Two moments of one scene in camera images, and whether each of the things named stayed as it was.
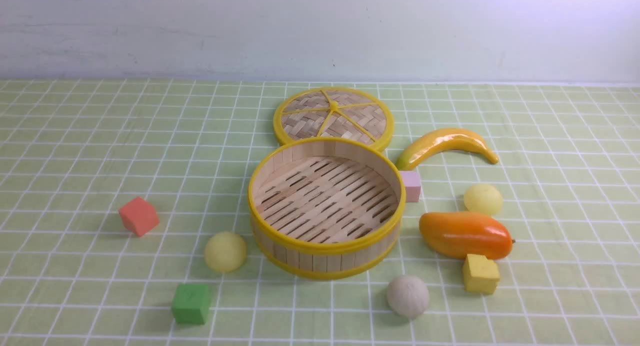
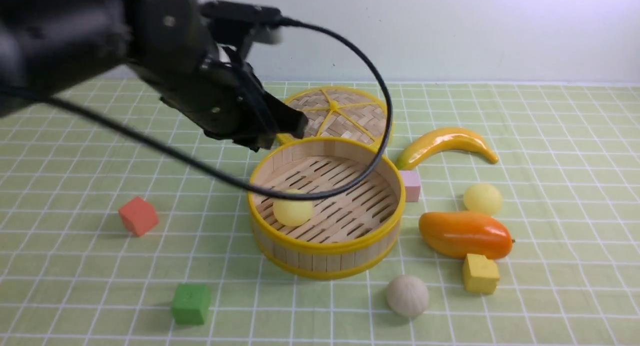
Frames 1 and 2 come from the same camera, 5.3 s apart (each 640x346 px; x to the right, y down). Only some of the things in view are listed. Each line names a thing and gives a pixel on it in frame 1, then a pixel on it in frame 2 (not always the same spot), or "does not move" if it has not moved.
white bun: x=408 y=296 does not move
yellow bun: x=483 y=197 does not move
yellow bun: x=225 y=252 to x=293 y=213
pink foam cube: x=412 y=185 does not move
